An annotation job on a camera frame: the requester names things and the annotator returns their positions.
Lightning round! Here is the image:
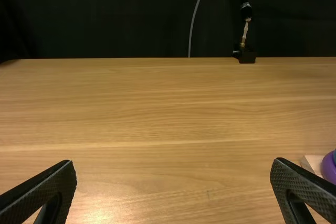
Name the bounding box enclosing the purple ring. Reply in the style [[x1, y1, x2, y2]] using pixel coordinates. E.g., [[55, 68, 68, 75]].
[[320, 151, 336, 180]]

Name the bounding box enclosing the grey cable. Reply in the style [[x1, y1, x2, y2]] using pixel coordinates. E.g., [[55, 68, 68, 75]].
[[187, 0, 215, 58]]

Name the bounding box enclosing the black clamp stand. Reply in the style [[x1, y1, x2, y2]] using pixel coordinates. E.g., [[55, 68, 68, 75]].
[[232, 0, 257, 65]]

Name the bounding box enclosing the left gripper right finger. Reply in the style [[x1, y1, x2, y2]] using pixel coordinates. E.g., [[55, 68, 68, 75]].
[[270, 157, 336, 224]]

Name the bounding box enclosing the wooden peg base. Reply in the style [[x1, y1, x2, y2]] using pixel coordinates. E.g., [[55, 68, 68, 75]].
[[299, 154, 327, 177]]

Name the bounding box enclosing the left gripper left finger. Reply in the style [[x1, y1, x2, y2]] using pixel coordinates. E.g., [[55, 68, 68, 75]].
[[0, 159, 78, 224]]

